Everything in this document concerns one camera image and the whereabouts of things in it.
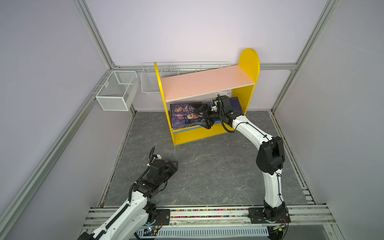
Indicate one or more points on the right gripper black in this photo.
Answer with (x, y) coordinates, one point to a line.
(204, 108)

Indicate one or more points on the yellow shelf with pink and blue boards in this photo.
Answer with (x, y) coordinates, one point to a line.
(241, 79)

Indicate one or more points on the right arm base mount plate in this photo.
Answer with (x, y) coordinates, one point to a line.
(269, 216)

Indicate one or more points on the white wire rack basket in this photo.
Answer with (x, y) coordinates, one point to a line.
(149, 81)

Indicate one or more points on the aluminium rail with colourful strip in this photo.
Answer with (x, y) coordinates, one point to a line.
(217, 216)

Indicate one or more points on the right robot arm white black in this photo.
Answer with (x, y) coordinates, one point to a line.
(270, 158)

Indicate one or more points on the white vent grille panel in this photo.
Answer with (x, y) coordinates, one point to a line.
(203, 233)

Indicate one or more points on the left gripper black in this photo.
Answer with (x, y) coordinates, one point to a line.
(171, 168)

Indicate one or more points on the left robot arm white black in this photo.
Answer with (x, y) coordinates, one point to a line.
(137, 210)

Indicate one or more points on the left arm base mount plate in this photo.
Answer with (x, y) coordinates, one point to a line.
(159, 217)

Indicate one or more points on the white mesh box basket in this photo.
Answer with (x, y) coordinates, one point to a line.
(118, 91)

